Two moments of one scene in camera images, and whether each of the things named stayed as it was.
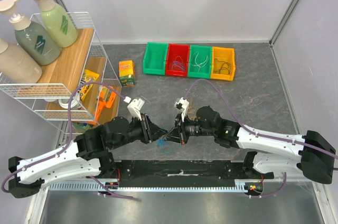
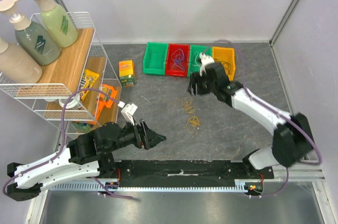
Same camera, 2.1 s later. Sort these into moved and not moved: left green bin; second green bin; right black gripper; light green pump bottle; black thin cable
Moved: right black gripper
Not moved: second green bin; black thin cable; light green pump bottle; left green bin
